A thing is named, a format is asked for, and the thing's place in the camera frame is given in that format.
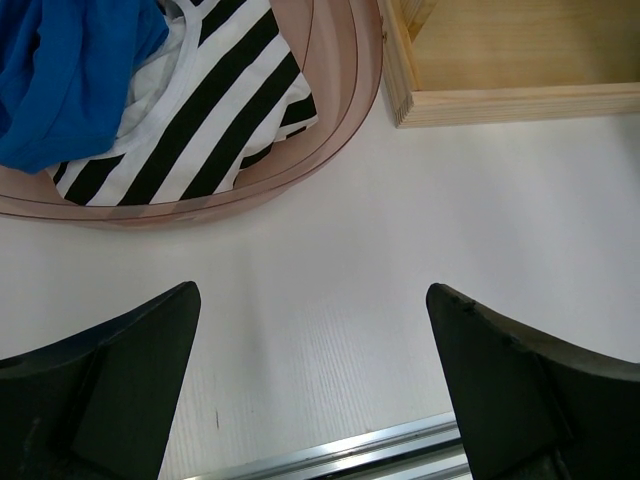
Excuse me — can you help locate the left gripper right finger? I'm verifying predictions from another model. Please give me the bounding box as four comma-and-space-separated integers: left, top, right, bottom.
426, 283, 639, 479

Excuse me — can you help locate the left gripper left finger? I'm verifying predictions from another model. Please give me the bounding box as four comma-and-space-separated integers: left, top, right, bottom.
1, 281, 201, 479

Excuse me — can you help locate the blue tank top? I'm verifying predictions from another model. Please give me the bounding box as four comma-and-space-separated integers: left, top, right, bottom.
1, 1, 169, 174

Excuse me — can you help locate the black white striped tank top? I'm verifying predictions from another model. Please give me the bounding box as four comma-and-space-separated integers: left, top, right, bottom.
48, 1, 318, 207

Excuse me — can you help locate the wooden clothes rack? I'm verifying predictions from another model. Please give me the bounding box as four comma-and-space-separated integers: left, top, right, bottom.
379, 1, 639, 128

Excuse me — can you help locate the pink plastic basin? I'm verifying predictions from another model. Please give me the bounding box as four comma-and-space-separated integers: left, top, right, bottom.
1, 1, 382, 228

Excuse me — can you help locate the aluminium mounting rail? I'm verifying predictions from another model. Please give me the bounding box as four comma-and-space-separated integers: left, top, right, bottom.
200, 412, 472, 479

